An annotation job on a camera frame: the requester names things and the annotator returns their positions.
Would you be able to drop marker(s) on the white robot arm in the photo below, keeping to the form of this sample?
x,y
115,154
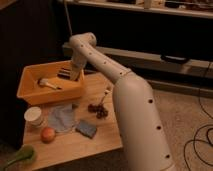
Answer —
x,y
139,124

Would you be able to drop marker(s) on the wooden table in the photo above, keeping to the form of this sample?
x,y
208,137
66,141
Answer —
x,y
72,145

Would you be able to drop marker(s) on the black handle on shelf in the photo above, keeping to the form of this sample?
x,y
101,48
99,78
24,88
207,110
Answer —
x,y
176,60

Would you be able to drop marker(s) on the bunch of dark grapes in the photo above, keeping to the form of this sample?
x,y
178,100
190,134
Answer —
x,y
100,111

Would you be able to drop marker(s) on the yellow plastic tray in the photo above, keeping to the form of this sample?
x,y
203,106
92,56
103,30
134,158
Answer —
x,y
33,94

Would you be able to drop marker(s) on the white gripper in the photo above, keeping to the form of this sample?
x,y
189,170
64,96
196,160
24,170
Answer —
x,y
80,63

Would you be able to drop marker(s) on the small wooden fork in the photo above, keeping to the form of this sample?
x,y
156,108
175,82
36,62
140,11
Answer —
x,y
106,92

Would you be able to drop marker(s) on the grey metal shelf beam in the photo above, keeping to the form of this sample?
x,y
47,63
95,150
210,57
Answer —
x,y
150,58

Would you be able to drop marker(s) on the green pear toy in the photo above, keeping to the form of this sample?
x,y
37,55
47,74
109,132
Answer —
x,y
26,154

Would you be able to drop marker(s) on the white paper cup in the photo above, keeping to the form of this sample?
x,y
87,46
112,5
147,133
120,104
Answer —
x,y
33,116

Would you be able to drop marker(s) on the light blue cloth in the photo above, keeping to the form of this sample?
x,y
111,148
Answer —
x,y
62,118

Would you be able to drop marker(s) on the blue sponge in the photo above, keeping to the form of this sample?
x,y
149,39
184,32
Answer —
x,y
86,129

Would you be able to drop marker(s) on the red apple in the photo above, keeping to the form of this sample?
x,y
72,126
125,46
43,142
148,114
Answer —
x,y
47,135

